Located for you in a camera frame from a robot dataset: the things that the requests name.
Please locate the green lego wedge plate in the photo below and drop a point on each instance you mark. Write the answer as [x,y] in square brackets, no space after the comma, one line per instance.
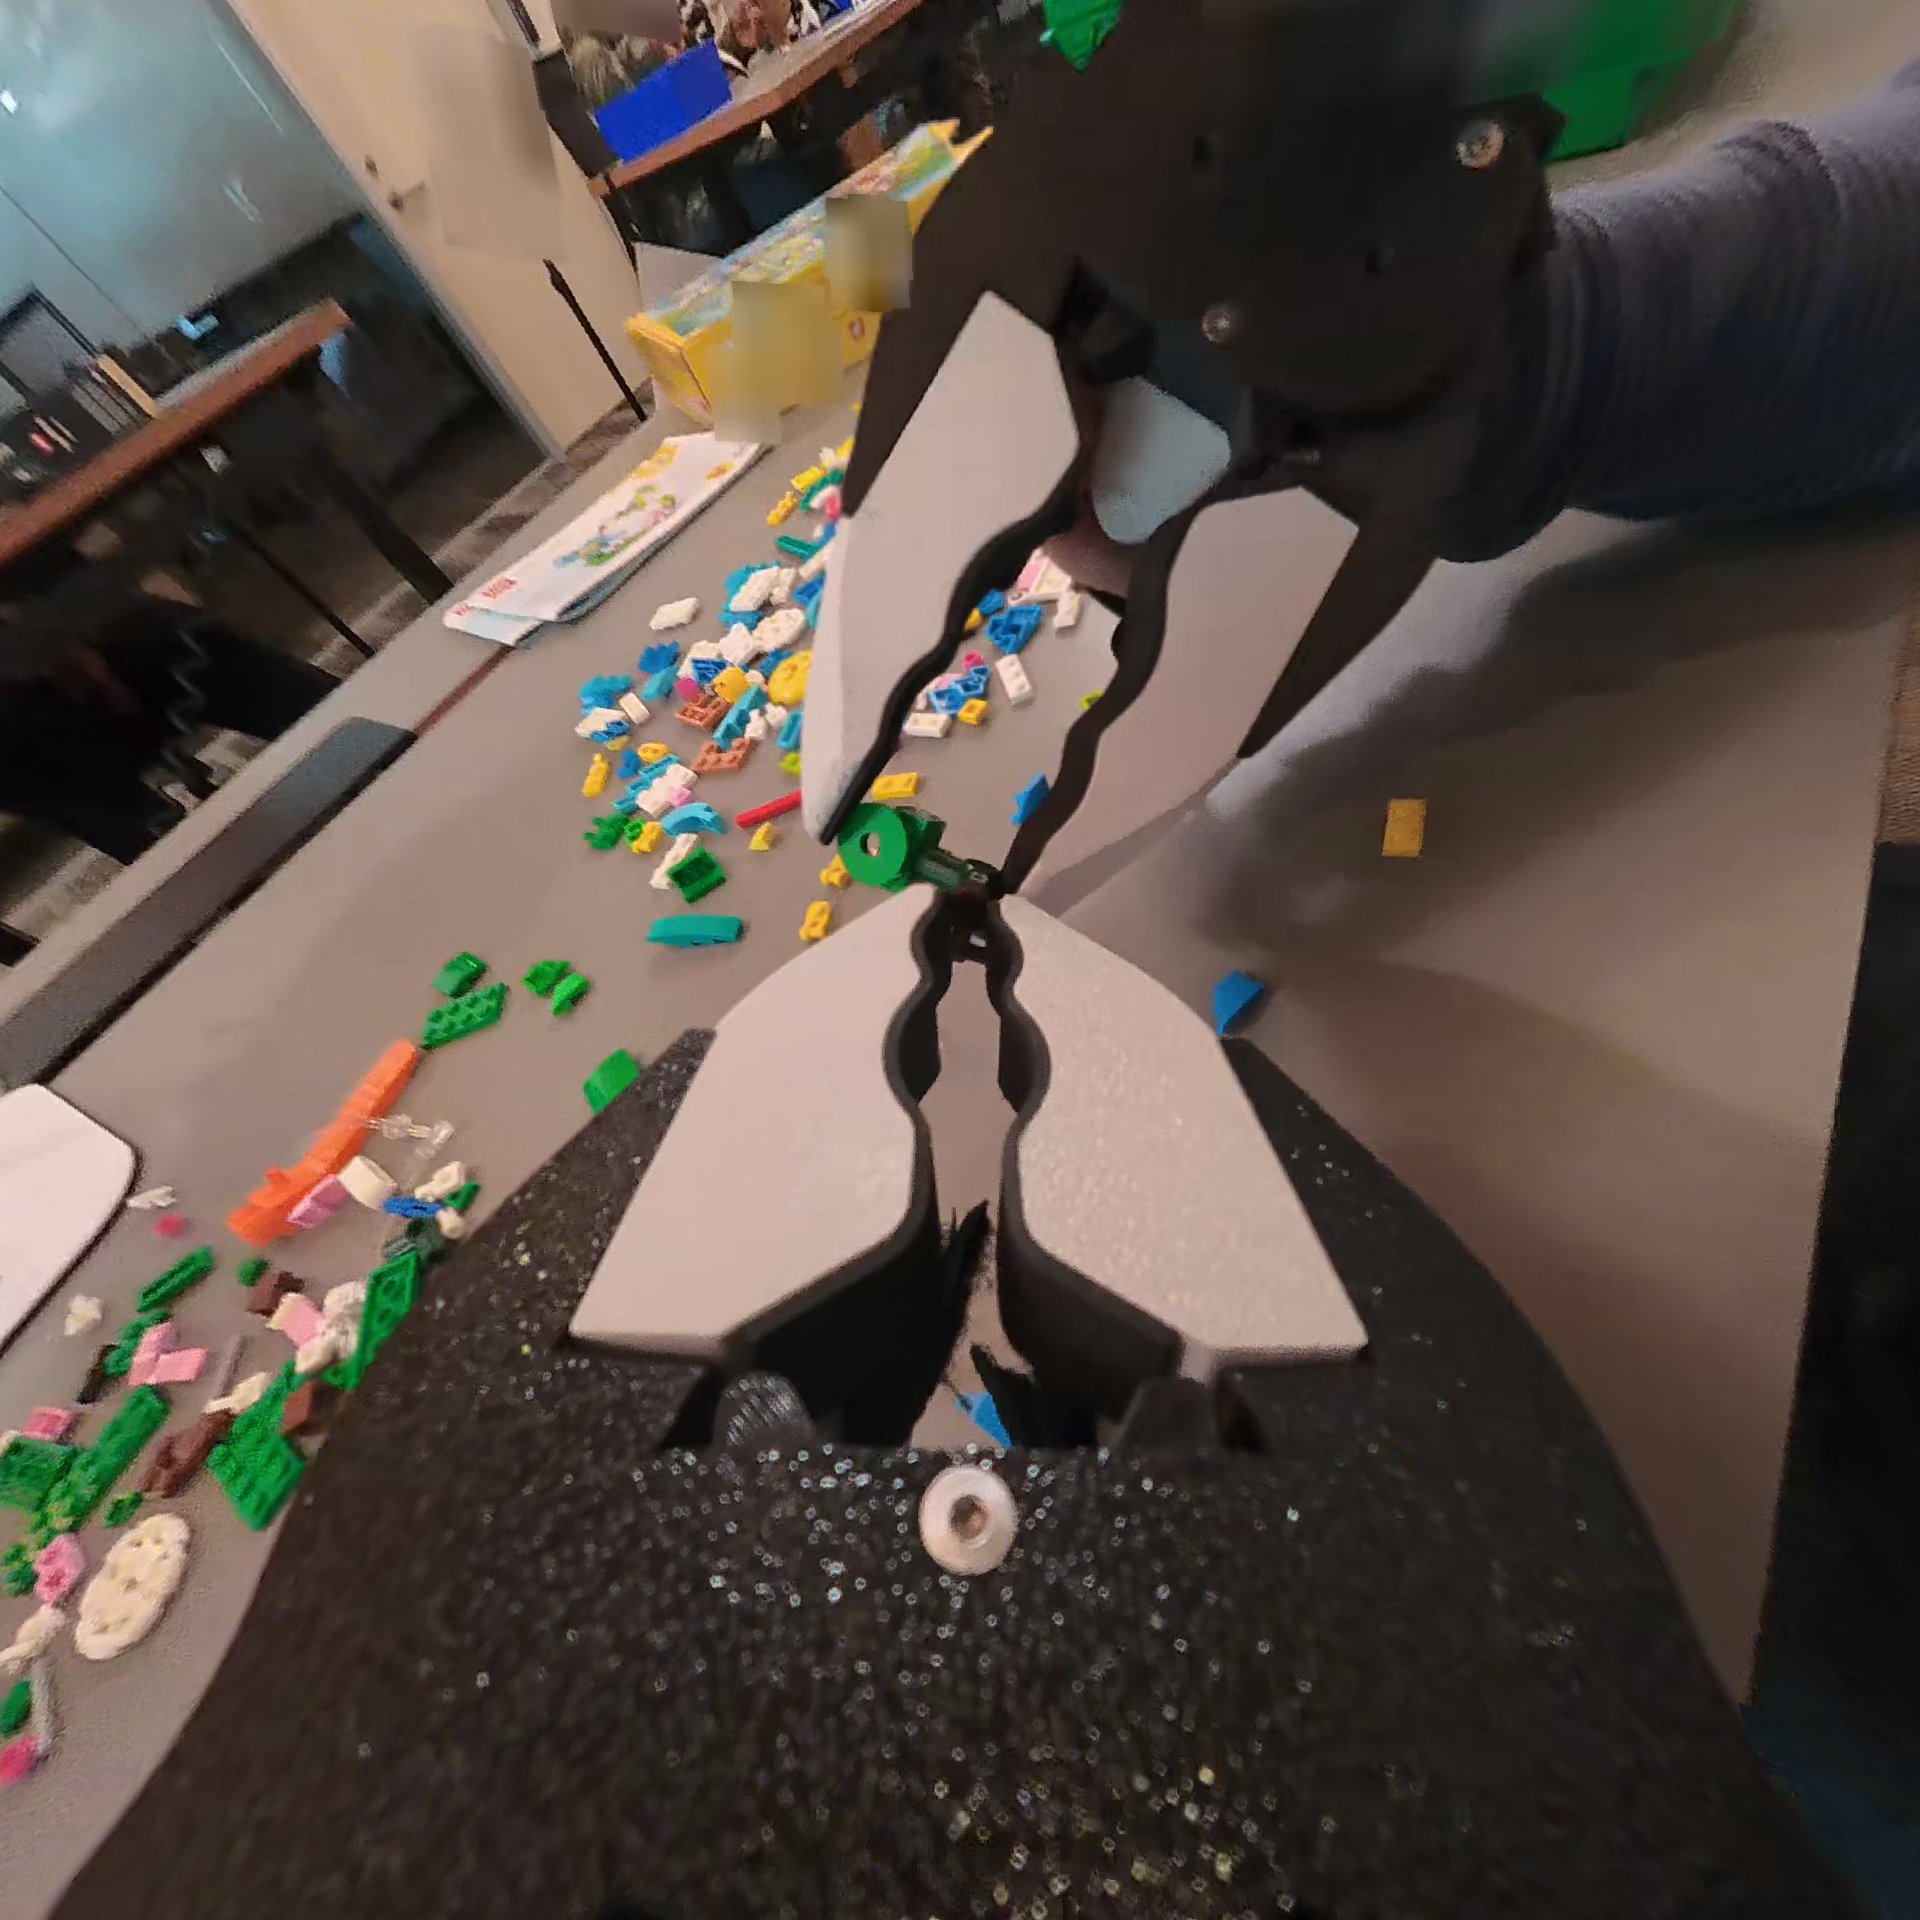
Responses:
[464,1019]

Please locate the blue lego slope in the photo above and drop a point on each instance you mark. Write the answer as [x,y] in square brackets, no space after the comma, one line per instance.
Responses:
[1237,1001]

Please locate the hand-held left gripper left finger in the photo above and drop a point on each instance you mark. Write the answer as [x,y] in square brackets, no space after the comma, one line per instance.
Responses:
[751,1170]

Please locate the yellow lego brick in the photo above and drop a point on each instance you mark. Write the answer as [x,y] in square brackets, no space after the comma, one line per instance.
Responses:
[1404,828]

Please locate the white round lego plate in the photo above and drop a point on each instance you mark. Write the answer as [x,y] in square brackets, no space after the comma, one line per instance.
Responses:
[133,1587]

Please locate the green box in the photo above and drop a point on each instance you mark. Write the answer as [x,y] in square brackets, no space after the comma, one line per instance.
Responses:
[1622,76]

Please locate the green lego brick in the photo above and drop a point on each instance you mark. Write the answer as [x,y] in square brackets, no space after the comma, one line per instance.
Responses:
[612,1080]

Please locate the orange lego piece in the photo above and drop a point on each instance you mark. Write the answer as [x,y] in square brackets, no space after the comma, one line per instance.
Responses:
[339,1142]

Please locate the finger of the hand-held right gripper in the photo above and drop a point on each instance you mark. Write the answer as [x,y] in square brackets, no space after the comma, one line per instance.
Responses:
[1230,628]
[946,494]

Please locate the lego instruction booklet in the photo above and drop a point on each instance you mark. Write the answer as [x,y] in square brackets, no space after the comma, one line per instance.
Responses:
[615,523]

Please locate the yellow lego box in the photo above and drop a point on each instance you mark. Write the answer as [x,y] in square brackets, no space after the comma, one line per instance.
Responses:
[675,353]

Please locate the teal curved lego piece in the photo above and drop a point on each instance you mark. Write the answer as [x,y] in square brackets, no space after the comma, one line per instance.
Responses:
[693,930]

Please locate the person's right forearm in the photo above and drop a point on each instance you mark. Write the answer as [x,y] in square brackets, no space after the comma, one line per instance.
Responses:
[1725,329]

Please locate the small green lego assembly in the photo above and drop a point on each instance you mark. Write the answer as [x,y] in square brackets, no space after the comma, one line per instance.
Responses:
[879,849]

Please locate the white stand base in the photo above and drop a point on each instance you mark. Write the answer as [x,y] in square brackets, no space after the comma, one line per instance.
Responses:
[44,1201]

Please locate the wooden side table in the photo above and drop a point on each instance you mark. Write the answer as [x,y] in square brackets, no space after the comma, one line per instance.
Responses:
[182,404]

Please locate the blue bin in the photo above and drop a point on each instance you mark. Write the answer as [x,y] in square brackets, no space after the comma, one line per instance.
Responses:
[661,105]

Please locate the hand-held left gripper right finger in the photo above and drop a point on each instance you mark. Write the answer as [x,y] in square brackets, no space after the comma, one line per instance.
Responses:
[1171,1184]

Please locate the pile of green brown lego pieces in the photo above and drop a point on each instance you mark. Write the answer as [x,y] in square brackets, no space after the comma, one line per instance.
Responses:
[254,1463]

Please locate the pile of colourful lego pieces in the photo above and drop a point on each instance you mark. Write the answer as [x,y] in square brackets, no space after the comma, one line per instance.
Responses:
[704,720]

